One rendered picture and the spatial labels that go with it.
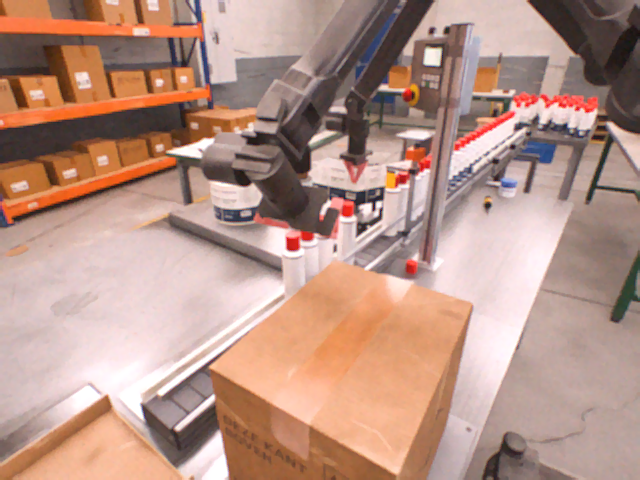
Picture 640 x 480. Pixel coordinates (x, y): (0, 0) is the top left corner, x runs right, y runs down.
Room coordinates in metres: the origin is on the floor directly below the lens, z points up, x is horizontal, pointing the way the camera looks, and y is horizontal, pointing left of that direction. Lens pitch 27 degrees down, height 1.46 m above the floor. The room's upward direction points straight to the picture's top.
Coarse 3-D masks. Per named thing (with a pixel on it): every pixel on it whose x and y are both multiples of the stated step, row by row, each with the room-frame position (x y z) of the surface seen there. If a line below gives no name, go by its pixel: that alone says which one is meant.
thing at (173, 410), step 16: (416, 224) 1.25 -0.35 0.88; (384, 240) 1.12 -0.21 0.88; (368, 256) 1.01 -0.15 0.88; (208, 368) 0.56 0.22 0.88; (192, 384) 0.52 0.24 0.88; (208, 384) 0.52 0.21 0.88; (160, 400) 0.49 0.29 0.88; (176, 400) 0.49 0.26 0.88; (192, 400) 0.49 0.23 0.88; (160, 416) 0.45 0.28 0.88; (176, 416) 0.45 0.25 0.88
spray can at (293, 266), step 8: (288, 232) 0.77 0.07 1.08; (296, 232) 0.77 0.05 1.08; (288, 240) 0.74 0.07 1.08; (296, 240) 0.74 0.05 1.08; (288, 248) 0.74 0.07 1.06; (296, 248) 0.74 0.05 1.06; (288, 256) 0.73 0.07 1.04; (296, 256) 0.73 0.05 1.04; (304, 256) 0.75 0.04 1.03; (288, 264) 0.73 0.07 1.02; (296, 264) 0.73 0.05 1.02; (304, 264) 0.75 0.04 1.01; (288, 272) 0.73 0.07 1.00; (296, 272) 0.73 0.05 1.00; (304, 272) 0.75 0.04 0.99; (288, 280) 0.73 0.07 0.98; (296, 280) 0.73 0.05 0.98; (304, 280) 0.75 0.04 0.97; (288, 288) 0.73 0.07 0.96; (296, 288) 0.73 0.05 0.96; (288, 296) 0.73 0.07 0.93
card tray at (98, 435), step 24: (96, 408) 0.49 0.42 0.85; (48, 432) 0.43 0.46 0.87; (72, 432) 0.45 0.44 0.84; (96, 432) 0.46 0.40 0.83; (120, 432) 0.46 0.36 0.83; (24, 456) 0.40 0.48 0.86; (48, 456) 0.41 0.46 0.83; (72, 456) 0.41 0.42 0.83; (96, 456) 0.41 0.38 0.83; (120, 456) 0.41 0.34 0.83; (144, 456) 0.41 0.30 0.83
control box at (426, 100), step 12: (432, 36) 1.14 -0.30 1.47; (444, 36) 1.09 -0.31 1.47; (480, 36) 1.09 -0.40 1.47; (420, 48) 1.18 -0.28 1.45; (444, 48) 1.07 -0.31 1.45; (480, 48) 1.09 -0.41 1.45; (420, 60) 1.17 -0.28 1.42; (444, 60) 1.06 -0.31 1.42; (420, 72) 1.16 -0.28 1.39; (432, 72) 1.11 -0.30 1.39; (468, 72) 1.08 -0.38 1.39; (468, 84) 1.08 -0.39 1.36; (420, 96) 1.15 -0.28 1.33; (432, 96) 1.09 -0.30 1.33; (468, 96) 1.08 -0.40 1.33; (420, 108) 1.14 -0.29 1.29; (432, 108) 1.09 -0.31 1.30; (468, 108) 1.09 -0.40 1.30
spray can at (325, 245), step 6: (318, 240) 0.83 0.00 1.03; (324, 240) 0.82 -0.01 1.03; (330, 240) 0.83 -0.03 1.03; (318, 246) 0.83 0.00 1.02; (324, 246) 0.82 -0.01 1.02; (330, 246) 0.83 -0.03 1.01; (318, 252) 0.83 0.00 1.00; (324, 252) 0.82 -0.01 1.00; (330, 252) 0.83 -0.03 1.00; (318, 258) 0.83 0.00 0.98; (324, 258) 0.82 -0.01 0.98; (330, 258) 0.83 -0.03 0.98; (318, 264) 0.83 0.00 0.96; (324, 264) 0.82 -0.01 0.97; (318, 270) 0.83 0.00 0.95
